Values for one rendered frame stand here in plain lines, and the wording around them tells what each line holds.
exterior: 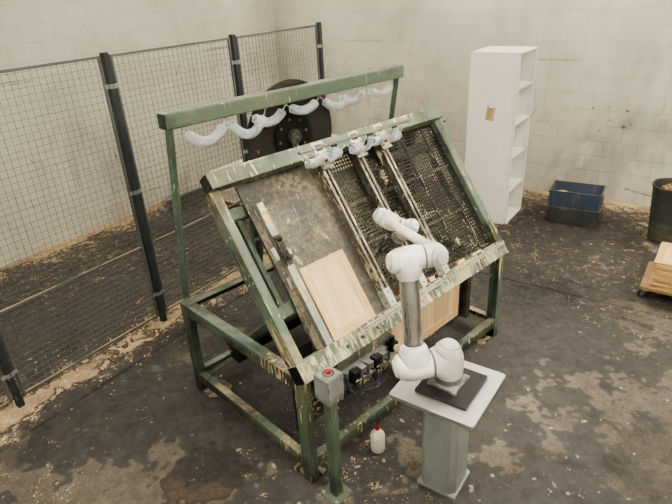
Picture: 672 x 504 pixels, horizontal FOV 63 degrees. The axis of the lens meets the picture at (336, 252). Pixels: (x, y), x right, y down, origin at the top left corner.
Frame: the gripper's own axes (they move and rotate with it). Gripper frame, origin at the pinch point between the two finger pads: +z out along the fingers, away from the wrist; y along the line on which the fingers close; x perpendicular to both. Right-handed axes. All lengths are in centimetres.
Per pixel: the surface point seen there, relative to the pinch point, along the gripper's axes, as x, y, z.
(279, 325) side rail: 92, 1, 2
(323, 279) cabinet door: 46.8, 7.4, 5.0
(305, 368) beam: 93, -27, 6
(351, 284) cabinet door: 30.5, -5.7, 6.8
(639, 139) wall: -493, -84, 39
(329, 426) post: 99, -62, 14
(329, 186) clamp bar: 5, 54, -6
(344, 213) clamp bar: 8.0, 33.8, -4.3
